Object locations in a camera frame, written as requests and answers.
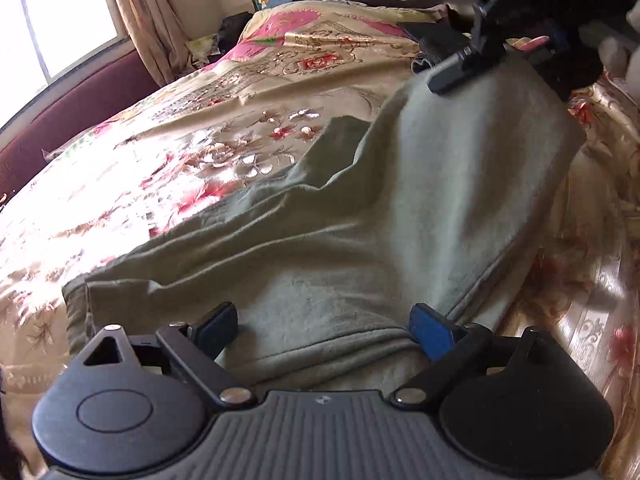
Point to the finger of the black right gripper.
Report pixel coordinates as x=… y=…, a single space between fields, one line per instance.
x=460 y=67

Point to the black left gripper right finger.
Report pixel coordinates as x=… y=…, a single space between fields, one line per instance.
x=452 y=350

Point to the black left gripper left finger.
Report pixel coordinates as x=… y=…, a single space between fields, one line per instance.
x=192 y=350

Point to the grey-green pants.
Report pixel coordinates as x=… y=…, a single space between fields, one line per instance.
x=440 y=200

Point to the floral satin bedspread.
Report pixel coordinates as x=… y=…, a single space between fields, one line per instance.
x=258 y=111

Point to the dark clothes pile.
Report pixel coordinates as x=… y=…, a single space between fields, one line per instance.
x=230 y=30

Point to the maroon upholstered sofa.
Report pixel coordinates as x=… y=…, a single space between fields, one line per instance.
x=99 y=97

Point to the beige curtain right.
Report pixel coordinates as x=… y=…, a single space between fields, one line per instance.
x=158 y=36

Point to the window with white frame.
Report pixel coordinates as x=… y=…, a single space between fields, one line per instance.
x=42 y=40

